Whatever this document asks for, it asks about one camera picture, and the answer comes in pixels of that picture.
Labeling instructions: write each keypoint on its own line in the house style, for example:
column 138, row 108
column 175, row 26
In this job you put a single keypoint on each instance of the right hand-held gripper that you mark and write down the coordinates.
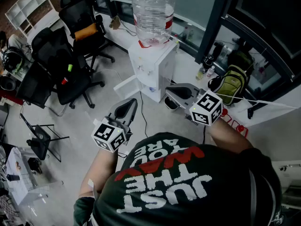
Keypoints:
column 207, row 107

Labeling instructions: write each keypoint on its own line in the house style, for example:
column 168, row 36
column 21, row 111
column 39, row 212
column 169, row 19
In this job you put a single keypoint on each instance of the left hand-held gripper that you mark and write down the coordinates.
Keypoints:
column 122, row 123

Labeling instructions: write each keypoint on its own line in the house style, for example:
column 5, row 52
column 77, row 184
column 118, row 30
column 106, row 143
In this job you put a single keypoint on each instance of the white water dispenser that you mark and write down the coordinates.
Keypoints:
column 164, row 67

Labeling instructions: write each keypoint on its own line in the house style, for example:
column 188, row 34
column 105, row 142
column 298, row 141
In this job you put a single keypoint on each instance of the red cup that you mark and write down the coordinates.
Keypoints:
column 64, row 81

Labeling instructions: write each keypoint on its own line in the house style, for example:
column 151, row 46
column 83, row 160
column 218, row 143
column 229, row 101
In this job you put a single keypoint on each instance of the green cup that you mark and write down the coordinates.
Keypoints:
column 70, row 67

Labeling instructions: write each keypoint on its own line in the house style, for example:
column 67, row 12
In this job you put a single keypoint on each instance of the person's left forearm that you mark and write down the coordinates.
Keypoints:
column 101, row 168

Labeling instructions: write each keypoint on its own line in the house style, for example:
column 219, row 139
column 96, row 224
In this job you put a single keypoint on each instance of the person's right forearm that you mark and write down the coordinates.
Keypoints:
column 225, row 135

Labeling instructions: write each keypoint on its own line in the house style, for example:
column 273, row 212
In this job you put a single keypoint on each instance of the green and black backpack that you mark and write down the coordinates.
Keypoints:
column 231, row 86

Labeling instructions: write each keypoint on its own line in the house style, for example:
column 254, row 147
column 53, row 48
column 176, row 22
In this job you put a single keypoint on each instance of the yellowish drink bottle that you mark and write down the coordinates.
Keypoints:
column 200, row 74

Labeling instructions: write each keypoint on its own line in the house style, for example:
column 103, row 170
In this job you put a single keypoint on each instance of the clear bottle red label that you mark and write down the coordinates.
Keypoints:
column 210, row 71

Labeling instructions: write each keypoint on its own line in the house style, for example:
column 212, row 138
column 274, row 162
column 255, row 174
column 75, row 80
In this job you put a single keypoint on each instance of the small black bin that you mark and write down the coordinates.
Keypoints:
column 171, row 103

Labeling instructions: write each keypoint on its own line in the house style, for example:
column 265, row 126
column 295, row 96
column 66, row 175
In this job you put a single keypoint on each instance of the clear jug with red trim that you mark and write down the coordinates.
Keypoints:
column 240, row 127

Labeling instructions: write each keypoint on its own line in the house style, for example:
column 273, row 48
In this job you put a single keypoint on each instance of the black flask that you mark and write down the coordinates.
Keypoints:
column 208, row 61

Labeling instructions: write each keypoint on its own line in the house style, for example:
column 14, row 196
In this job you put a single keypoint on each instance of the red tipped dispenser tap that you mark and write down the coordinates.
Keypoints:
column 140, row 67

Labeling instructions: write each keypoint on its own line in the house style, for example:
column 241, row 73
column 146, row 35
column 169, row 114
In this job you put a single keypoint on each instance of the dark printed t-shirt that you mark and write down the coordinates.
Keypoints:
column 188, row 185

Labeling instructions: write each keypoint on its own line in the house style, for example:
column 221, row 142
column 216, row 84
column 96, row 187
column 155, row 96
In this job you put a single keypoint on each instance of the black folding chair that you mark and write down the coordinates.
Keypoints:
column 40, row 138

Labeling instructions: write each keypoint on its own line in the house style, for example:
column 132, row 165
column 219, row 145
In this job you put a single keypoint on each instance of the orange seat cushion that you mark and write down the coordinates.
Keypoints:
column 85, row 31

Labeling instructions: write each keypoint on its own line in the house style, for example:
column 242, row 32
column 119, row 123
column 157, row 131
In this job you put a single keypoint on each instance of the brown crumpled bag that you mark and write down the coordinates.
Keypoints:
column 115, row 22

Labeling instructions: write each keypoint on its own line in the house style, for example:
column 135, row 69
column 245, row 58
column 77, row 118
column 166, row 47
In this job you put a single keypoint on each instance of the black office chair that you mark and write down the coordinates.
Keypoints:
column 80, row 13
column 47, row 55

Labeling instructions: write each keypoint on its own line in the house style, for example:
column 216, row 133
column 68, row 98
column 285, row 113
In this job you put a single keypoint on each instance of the white side unit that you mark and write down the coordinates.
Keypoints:
column 289, row 173

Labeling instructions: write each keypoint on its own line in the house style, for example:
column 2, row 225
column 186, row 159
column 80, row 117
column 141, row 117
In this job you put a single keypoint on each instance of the large clear water bottle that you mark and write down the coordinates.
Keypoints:
column 152, row 15

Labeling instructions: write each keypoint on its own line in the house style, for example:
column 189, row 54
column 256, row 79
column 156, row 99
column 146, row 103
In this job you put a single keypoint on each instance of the grey metal table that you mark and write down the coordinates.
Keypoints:
column 17, row 173

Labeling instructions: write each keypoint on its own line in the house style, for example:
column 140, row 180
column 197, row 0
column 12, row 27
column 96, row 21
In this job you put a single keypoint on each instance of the dark round container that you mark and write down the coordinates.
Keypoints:
column 7, row 83

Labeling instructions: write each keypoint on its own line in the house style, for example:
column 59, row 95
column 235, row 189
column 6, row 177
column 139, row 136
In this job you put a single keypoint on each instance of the black helmet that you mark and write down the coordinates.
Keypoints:
column 13, row 60

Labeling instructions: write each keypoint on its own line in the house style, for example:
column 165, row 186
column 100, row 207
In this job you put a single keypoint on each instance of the white open shelf unit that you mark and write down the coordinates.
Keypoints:
column 33, row 20

